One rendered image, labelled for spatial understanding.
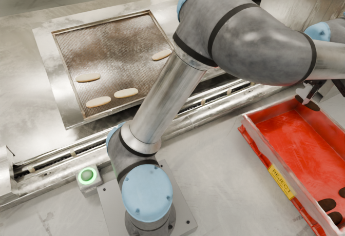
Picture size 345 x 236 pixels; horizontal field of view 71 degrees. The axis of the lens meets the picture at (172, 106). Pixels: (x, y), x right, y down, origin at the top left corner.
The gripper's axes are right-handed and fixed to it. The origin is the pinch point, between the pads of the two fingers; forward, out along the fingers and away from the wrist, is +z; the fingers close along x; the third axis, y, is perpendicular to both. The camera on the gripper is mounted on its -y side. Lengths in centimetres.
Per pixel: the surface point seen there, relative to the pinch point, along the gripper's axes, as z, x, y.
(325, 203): 15.1, 22.2, -24.5
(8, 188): 7, 95, 46
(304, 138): 16.1, 2.1, -7.1
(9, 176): 7, 93, 49
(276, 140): 16.1, 11.6, -0.1
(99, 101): 8, 55, 58
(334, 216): 15.2, 24.0, -28.5
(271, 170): 13.2, 26.4, -5.5
